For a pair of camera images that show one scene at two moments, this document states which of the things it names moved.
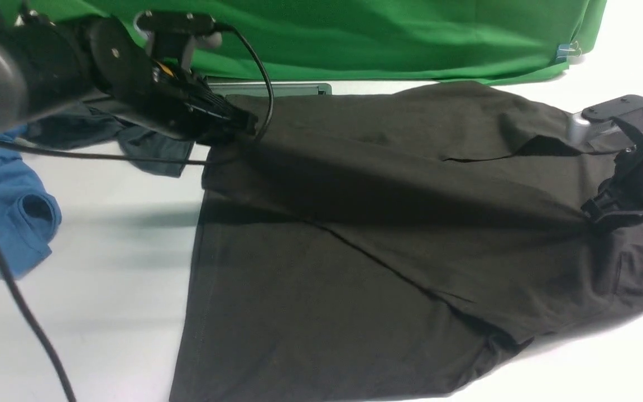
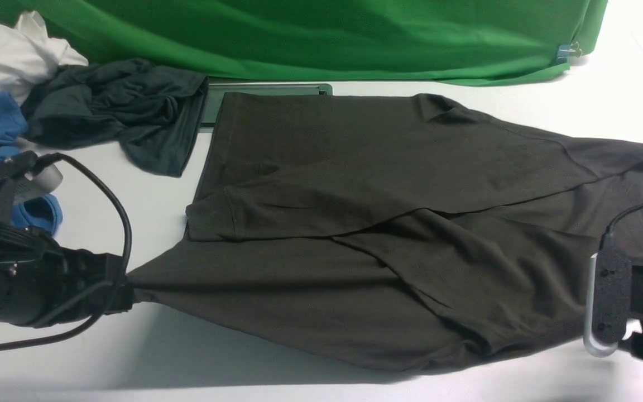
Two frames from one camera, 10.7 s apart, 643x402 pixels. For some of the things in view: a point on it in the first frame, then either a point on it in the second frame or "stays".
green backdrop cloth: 480,42 stays
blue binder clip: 565,50 stays
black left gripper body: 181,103 → 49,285
